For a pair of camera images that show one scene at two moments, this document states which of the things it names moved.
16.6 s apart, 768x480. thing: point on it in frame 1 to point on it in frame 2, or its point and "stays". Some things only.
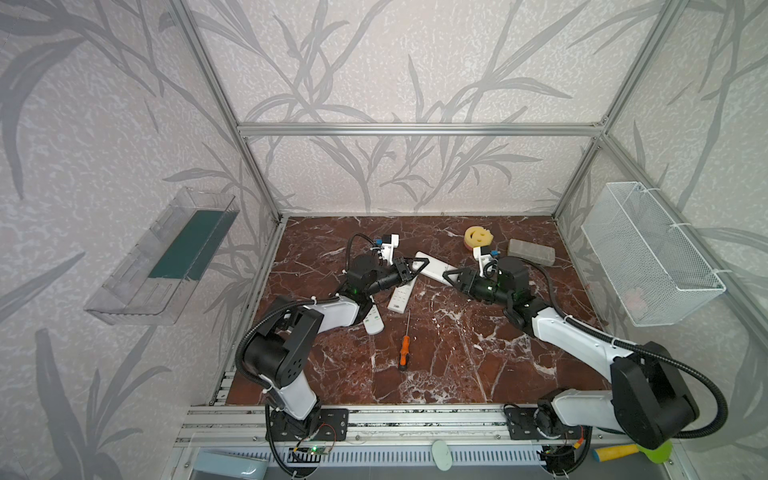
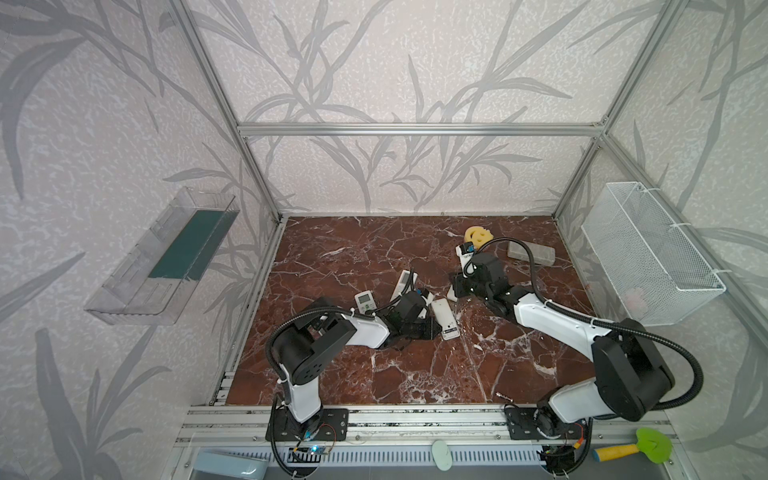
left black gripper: [401, 271] to [417, 309]
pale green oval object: [442, 455] stays
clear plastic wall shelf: [150, 284] stays
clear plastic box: [532, 251] stays
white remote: [434, 268] to [446, 317]
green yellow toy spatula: [660, 455] stays
